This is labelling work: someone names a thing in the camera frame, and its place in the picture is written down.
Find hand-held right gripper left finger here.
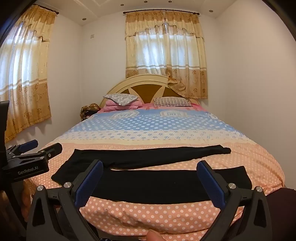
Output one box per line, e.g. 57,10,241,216
26,159,104,241

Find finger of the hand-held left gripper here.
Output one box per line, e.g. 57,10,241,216
11,142,63,165
6,139,39,155

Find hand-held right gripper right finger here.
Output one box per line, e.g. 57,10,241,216
196,160,273,241

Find black pants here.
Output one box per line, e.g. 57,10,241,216
51,145,252,203

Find person's right hand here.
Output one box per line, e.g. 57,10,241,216
148,229,167,241

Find brown patterned cushion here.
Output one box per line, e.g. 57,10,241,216
80,103,101,121

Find yellow floral curtain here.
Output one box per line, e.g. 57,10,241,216
125,11,208,100
0,5,56,142

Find pink folded blanket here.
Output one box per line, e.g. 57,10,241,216
102,98,144,112

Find dotted pastel bed sheet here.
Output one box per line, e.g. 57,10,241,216
23,105,286,239

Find dark maroon clothing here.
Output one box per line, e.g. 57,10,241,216
266,188,296,241

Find grey patterned pillow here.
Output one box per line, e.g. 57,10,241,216
103,93,139,107

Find striped pillow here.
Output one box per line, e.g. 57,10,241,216
152,97,193,108

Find cream wooden headboard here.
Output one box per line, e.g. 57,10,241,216
99,74,200,107

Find dark curtain rod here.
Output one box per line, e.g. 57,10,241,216
32,4,60,15
122,10,200,15

